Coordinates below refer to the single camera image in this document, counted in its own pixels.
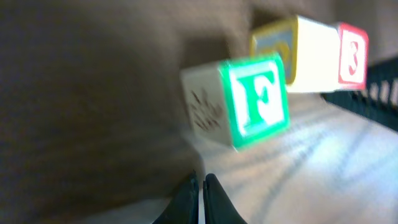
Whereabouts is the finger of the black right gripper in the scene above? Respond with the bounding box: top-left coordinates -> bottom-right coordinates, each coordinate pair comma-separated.
322,57 -> 397,131

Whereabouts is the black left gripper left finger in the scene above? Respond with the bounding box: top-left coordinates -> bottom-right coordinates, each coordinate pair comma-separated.
153,172 -> 199,224

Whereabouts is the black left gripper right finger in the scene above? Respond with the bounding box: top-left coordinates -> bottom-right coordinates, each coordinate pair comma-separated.
203,174 -> 247,224

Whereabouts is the red 3 wooden block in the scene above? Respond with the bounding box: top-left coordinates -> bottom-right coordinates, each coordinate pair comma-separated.
336,22 -> 369,91

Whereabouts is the plain yellowish wooden block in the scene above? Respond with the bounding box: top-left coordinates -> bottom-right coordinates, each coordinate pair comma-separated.
250,15 -> 340,93

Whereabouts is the green F wooden block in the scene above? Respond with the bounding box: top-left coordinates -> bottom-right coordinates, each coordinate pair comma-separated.
180,53 -> 290,151

